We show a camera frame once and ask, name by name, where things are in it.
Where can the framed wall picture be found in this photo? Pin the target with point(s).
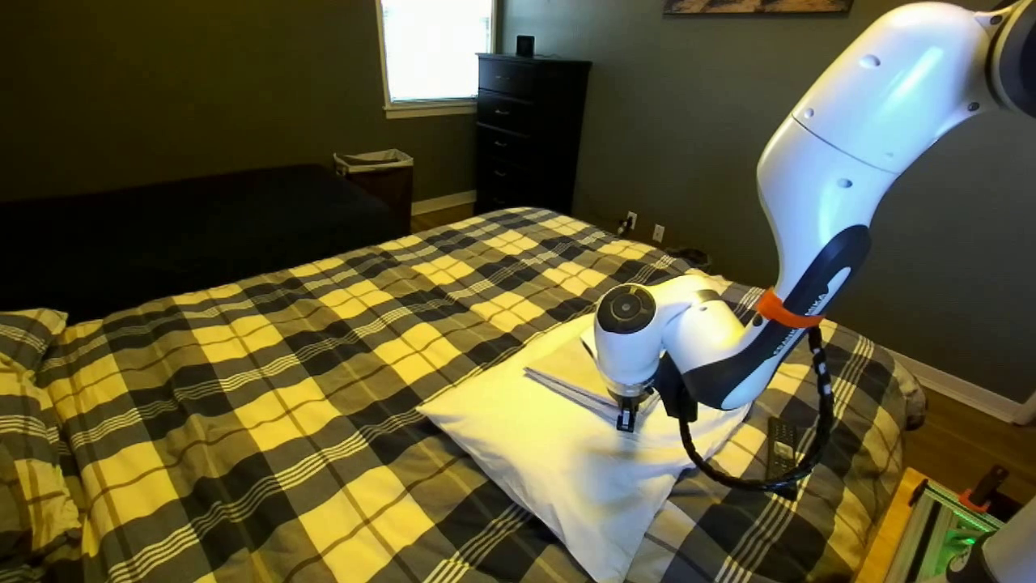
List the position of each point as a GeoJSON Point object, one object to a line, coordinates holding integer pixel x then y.
{"type": "Point", "coordinates": [757, 3]}

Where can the large plaid pillow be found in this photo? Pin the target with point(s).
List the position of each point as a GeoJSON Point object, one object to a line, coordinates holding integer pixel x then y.
{"type": "Point", "coordinates": [34, 463]}

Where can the bright window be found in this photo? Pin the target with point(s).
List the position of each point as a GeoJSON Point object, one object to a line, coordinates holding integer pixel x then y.
{"type": "Point", "coordinates": [437, 51]}

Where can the white wall outlet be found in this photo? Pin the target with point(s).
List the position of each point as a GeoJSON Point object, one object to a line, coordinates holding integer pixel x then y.
{"type": "Point", "coordinates": [657, 235]}
{"type": "Point", "coordinates": [630, 221]}

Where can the small dark box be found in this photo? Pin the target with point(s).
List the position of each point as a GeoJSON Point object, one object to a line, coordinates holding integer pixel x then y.
{"type": "Point", "coordinates": [526, 47]}

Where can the dark wooden nightstand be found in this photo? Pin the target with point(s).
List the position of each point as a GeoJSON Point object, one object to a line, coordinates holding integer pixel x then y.
{"type": "Point", "coordinates": [377, 182]}

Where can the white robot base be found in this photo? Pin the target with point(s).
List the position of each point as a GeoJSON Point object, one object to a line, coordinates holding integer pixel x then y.
{"type": "Point", "coordinates": [1015, 553]}

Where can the green plastic object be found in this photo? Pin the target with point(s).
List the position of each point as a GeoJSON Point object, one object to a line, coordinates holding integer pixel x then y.
{"type": "Point", "coordinates": [951, 536]}

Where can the black tall dresser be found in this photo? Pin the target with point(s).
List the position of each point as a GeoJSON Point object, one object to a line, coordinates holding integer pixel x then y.
{"type": "Point", "coordinates": [533, 135]}

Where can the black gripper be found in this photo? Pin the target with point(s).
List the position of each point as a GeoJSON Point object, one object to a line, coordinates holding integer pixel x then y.
{"type": "Point", "coordinates": [630, 398]}

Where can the white cloth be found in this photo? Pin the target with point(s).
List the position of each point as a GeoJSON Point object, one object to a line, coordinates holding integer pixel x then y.
{"type": "Point", "coordinates": [570, 364]}

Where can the white pillow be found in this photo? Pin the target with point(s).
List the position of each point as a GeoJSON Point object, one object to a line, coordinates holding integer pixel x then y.
{"type": "Point", "coordinates": [562, 475]}

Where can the yellow grey plaid comforter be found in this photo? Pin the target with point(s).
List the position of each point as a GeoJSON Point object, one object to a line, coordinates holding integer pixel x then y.
{"type": "Point", "coordinates": [326, 358]}

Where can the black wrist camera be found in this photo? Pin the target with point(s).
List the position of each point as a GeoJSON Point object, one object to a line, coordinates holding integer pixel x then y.
{"type": "Point", "coordinates": [675, 391]}

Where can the dark low couch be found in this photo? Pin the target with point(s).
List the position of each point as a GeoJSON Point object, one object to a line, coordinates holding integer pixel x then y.
{"type": "Point", "coordinates": [173, 236]}

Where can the small plaid pillow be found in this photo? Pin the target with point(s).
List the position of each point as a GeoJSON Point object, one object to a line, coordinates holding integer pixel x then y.
{"type": "Point", "coordinates": [26, 334]}

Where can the yellow wooden board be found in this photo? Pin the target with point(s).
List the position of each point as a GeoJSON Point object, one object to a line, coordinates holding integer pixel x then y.
{"type": "Point", "coordinates": [889, 536]}

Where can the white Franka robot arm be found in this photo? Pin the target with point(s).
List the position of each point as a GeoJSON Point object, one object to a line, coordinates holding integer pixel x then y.
{"type": "Point", "coordinates": [852, 150]}

